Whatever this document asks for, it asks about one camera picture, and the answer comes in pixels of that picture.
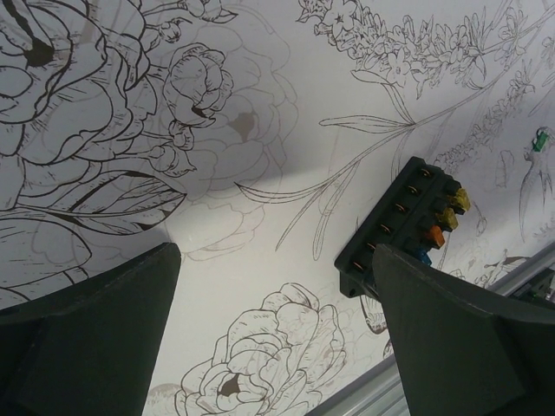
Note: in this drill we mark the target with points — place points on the aluminium rail frame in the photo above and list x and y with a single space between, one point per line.
433 346

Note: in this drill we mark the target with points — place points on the green blade fuse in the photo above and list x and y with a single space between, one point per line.
541 138

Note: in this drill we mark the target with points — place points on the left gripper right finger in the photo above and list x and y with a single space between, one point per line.
468 333

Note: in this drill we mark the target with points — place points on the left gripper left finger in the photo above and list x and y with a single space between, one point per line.
89 349

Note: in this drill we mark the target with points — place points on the black fuse box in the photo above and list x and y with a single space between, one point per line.
421 205

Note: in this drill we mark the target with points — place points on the floral printed table mat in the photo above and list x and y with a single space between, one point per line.
257 136

